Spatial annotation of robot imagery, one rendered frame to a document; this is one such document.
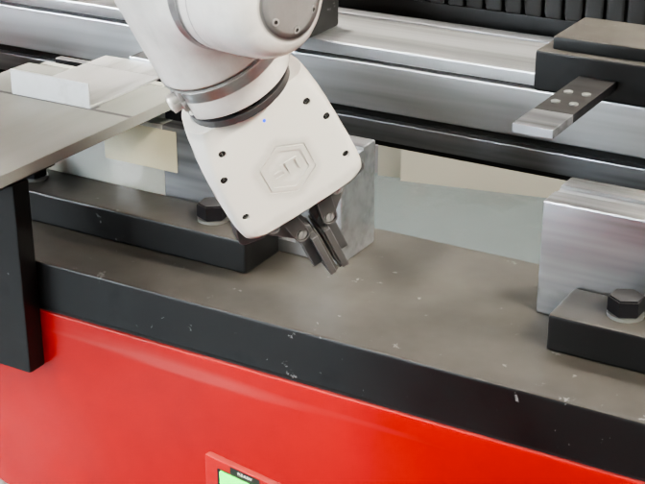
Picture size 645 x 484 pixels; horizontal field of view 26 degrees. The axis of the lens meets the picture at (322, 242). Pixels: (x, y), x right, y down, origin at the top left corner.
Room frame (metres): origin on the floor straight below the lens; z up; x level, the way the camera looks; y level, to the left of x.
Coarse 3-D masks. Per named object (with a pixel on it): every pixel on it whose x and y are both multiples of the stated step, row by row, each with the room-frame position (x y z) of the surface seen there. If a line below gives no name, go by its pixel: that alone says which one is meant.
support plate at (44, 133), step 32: (32, 64) 1.24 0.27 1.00; (0, 96) 1.15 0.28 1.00; (128, 96) 1.15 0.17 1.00; (160, 96) 1.15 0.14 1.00; (0, 128) 1.06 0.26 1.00; (32, 128) 1.06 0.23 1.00; (64, 128) 1.06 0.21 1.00; (96, 128) 1.06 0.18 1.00; (128, 128) 1.09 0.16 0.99; (0, 160) 0.99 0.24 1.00; (32, 160) 0.99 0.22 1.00
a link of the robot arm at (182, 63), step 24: (120, 0) 0.85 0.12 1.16; (144, 0) 0.84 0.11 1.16; (168, 0) 0.82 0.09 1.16; (144, 24) 0.85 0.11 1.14; (168, 24) 0.83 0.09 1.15; (144, 48) 0.87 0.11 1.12; (168, 48) 0.85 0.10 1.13; (192, 48) 0.84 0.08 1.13; (168, 72) 0.86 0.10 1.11; (192, 72) 0.85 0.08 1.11; (216, 72) 0.85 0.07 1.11; (240, 72) 0.86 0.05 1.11
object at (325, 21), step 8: (328, 0) 1.42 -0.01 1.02; (336, 0) 1.44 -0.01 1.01; (328, 8) 1.42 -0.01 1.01; (336, 8) 1.44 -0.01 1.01; (320, 16) 1.41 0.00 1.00; (328, 16) 1.42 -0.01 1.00; (336, 16) 1.44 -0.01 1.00; (320, 24) 1.41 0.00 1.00; (328, 24) 1.42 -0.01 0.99; (336, 24) 1.44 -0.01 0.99; (312, 32) 1.39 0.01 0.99; (320, 32) 1.41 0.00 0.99; (136, 56) 1.26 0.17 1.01; (144, 56) 1.26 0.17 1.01
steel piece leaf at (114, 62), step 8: (104, 56) 1.27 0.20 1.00; (96, 64) 1.24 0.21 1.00; (104, 64) 1.24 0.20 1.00; (112, 64) 1.24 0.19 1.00; (120, 64) 1.24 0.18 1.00; (128, 64) 1.24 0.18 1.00; (136, 64) 1.24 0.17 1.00; (144, 64) 1.24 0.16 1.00; (136, 72) 1.21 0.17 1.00; (144, 72) 1.21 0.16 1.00; (152, 72) 1.21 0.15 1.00
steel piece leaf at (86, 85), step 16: (16, 80) 1.15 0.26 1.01; (32, 80) 1.14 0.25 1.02; (48, 80) 1.14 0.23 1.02; (64, 80) 1.13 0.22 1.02; (80, 80) 1.19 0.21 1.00; (96, 80) 1.19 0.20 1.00; (112, 80) 1.19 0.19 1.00; (128, 80) 1.19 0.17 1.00; (144, 80) 1.19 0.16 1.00; (32, 96) 1.14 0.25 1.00; (48, 96) 1.14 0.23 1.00; (64, 96) 1.13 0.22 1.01; (80, 96) 1.12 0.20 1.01; (96, 96) 1.14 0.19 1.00; (112, 96) 1.14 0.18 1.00
